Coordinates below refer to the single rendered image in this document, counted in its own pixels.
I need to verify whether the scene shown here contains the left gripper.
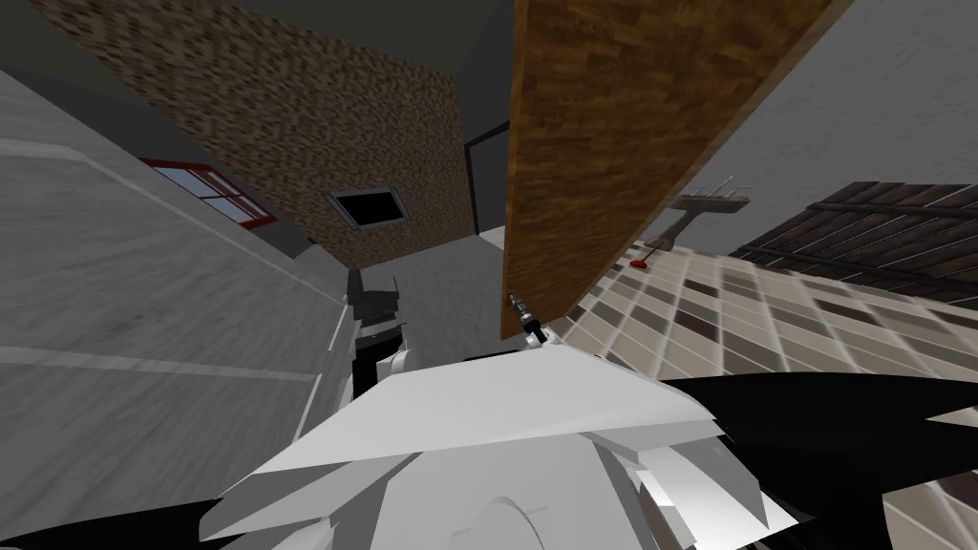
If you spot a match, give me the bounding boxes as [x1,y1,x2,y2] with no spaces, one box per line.
[347,268,403,329]

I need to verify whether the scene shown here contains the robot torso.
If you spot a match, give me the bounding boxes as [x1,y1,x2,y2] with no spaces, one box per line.
[200,293,800,550]

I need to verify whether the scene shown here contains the red framed window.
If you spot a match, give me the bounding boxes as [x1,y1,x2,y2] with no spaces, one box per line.
[140,157,279,231]

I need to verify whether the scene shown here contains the brown wooden door leaf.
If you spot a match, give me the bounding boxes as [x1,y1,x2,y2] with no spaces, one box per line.
[500,0,854,342]

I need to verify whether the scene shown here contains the grey pedestal sink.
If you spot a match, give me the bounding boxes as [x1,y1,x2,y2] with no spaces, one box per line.
[645,176,753,258]

